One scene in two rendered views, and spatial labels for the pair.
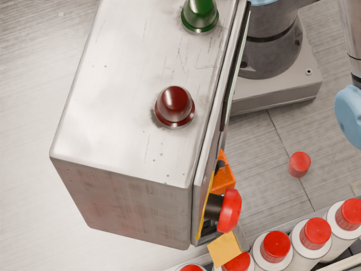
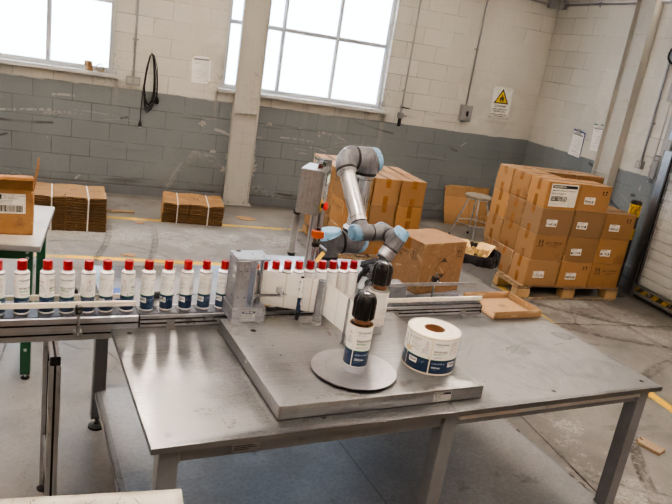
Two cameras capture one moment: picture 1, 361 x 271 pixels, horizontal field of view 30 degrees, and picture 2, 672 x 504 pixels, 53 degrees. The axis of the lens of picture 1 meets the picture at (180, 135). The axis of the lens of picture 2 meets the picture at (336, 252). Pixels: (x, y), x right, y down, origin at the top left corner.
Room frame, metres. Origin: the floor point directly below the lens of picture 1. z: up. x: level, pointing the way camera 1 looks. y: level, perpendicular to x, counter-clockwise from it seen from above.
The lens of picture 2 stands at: (-2.58, 0.26, 1.95)
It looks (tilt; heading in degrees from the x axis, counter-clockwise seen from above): 16 degrees down; 352
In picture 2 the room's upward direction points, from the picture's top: 9 degrees clockwise
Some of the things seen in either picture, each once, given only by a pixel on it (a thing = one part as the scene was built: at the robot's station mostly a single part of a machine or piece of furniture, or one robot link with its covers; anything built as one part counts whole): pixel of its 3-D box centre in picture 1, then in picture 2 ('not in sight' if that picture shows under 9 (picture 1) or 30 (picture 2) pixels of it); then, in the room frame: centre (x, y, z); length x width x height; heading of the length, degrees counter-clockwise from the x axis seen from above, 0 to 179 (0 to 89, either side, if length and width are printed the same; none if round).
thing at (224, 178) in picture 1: (215, 230); (315, 265); (0.20, -0.04, 1.05); 0.10 x 0.04 x 0.33; 20
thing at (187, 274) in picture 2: not in sight; (186, 284); (-0.05, 0.48, 0.98); 0.05 x 0.05 x 0.20
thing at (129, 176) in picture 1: (161, 113); (313, 188); (0.21, 0.01, 1.38); 0.17 x 0.10 x 0.19; 165
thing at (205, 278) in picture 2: not in sight; (205, 284); (-0.02, 0.41, 0.98); 0.05 x 0.05 x 0.20
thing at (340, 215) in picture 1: (337, 230); (350, 282); (0.21, -0.21, 0.98); 0.05 x 0.05 x 0.20
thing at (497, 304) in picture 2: not in sight; (501, 304); (0.52, -1.05, 0.85); 0.30 x 0.26 x 0.04; 110
